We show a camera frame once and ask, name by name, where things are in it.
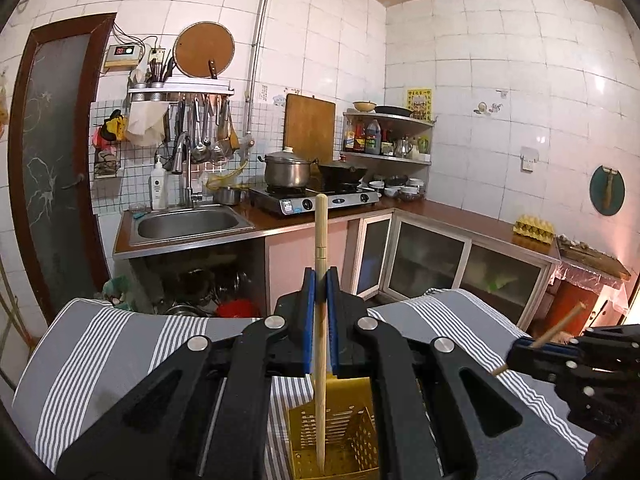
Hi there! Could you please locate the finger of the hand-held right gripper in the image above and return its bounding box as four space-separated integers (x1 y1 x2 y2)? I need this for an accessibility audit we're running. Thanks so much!
505 324 640 363
506 355 628 433

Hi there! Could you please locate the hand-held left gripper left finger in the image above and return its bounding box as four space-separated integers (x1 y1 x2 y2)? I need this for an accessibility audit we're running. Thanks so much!
55 266 321 480

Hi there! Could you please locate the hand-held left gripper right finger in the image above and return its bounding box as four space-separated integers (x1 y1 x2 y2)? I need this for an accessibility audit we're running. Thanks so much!
325 266 586 480

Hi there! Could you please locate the wooden chopstick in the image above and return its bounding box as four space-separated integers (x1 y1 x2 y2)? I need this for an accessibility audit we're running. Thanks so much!
491 301 587 377
312 193 331 475

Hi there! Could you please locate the yellow utensil basket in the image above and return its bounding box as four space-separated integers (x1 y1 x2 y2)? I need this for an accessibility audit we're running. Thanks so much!
287 372 381 480

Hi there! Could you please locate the row of hanging metal utensils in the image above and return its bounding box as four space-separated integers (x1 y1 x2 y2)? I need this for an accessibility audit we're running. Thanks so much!
172 95 241 166

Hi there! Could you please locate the metal holder with dark utensils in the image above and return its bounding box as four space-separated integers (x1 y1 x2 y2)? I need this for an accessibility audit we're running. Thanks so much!
148 57 174 89

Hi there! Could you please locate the red plastic basin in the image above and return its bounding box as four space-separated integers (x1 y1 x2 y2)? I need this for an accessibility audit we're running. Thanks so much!
216 299 261 318

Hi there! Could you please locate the pile of wooden boards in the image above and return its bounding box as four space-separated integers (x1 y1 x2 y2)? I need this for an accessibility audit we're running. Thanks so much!
556 235 632 281

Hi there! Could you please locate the pile of metal pots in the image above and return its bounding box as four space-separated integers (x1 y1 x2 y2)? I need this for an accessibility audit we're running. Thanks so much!
160 265 251 318

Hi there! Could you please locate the gas stove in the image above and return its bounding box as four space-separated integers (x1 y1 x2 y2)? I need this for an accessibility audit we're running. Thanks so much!
248 184 382 218

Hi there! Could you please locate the yellow egg carton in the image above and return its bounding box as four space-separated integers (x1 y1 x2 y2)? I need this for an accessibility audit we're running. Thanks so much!
512 214 556 240

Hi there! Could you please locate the kitchen counter cabinet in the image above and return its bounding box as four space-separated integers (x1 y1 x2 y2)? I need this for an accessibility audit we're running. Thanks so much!
112 195 563 331

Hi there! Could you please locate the cluster of white bowls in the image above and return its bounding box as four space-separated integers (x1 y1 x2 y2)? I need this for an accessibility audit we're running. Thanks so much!
367 174 428 203

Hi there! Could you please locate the small metal pot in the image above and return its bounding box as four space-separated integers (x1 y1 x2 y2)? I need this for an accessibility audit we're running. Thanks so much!
215 186 248 206

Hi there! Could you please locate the black wok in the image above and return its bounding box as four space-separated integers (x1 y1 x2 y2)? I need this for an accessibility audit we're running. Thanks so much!
317 160 368 193

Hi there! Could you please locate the large steel pot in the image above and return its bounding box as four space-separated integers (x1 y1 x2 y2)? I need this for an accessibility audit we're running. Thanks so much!
258 146 318 190

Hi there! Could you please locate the steel sink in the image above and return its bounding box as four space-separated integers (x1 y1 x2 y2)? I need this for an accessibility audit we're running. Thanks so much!
129 205 257 247

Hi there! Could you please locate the large oil bottle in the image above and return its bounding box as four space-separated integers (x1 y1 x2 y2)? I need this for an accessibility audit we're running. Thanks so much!
364 119 383 156

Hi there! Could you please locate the rectangular wooden cutting board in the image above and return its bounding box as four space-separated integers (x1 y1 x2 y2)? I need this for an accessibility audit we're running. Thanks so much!
283 93 337 163

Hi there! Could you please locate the white soap bottle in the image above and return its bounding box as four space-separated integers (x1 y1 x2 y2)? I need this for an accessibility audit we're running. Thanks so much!
150 154 169 211

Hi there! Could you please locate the metal faucet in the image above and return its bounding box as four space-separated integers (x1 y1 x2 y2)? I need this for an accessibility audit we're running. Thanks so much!
171 131 203 208

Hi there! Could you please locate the metal corner shelf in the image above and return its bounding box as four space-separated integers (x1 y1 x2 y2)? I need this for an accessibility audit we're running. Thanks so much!
341 110 436 166

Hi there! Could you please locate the grey striped cloth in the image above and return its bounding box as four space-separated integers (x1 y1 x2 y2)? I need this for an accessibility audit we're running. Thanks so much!
12 287 591 480

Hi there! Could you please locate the white hanging cloth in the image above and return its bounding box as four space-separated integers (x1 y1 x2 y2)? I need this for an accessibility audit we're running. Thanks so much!
125 101 171 147

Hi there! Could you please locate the yellow red cloth bundle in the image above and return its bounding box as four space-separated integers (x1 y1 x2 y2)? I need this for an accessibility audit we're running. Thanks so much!
92 110 128 151

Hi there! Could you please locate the round wooden board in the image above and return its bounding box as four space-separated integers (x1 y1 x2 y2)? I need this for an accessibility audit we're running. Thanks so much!
173 21 236 79

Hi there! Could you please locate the dark glass door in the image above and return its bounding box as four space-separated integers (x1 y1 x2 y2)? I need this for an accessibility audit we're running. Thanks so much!
9 12 118 311

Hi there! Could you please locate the beige controller box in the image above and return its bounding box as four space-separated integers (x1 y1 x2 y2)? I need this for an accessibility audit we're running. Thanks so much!
103 44 145 73

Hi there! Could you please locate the yellow hose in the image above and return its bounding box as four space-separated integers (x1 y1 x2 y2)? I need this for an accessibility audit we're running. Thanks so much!
206 162 251 191

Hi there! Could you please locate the yellow wall poster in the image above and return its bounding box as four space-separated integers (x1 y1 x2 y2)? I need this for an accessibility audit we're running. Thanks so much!
406 86 433 122

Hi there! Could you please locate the small wire basket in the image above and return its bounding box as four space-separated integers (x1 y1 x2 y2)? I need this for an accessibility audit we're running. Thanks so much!
93 142 122 180

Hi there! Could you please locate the metal wall rack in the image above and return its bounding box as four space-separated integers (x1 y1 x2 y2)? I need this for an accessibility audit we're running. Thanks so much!
126 77 236 103

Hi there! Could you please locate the grey wall pipe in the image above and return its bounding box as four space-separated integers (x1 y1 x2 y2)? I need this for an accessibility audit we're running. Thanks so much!
244 0 279 136

